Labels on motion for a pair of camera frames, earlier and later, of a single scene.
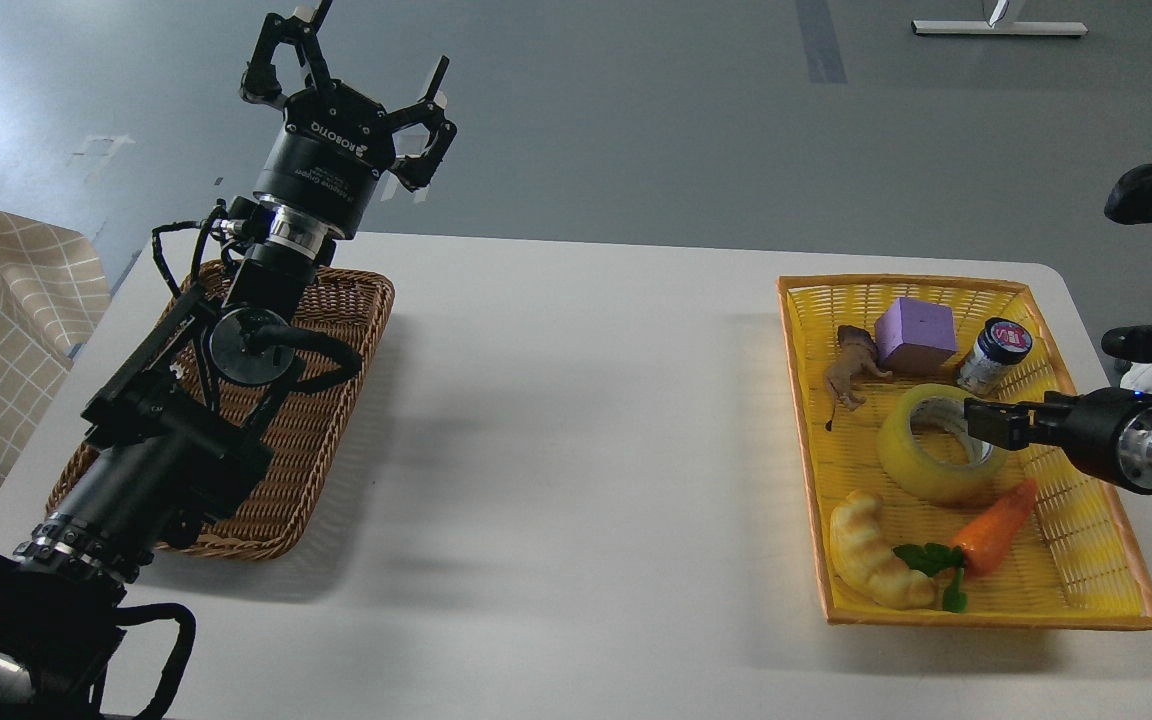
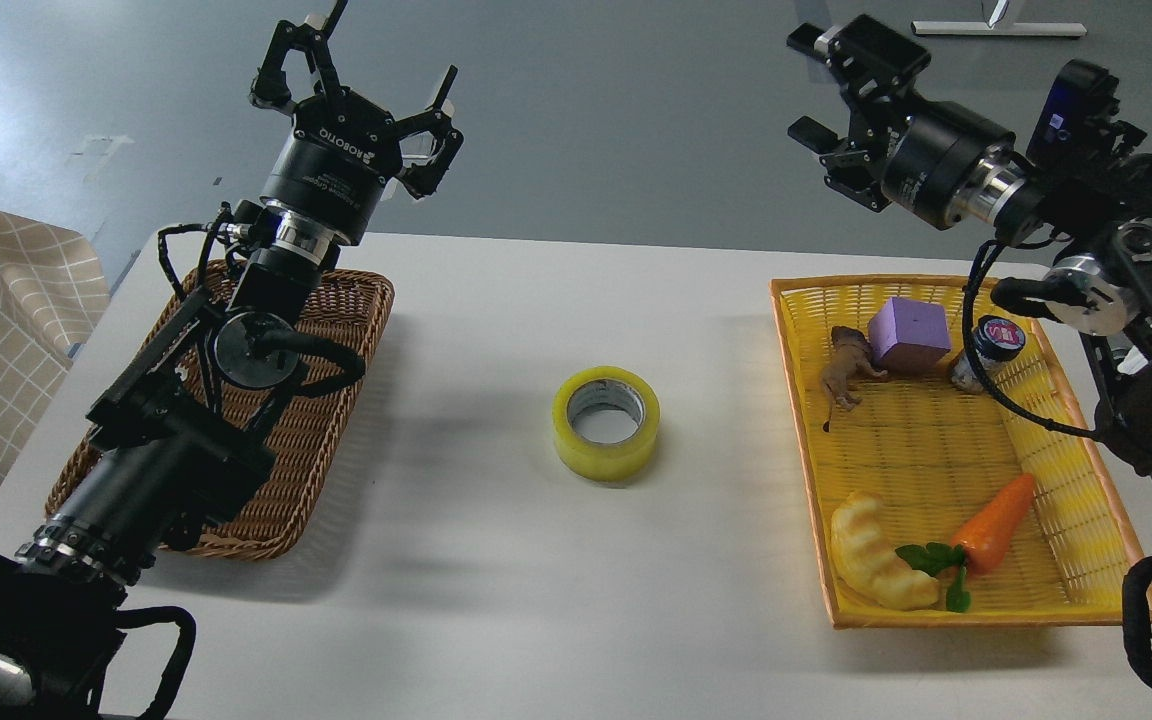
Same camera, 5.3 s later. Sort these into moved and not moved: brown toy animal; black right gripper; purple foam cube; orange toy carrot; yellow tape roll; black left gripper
Moved: yellow tape roll; black right gripper
Not moved: purple foam cube; black left gripper; brown toy animal; orange toy carrot
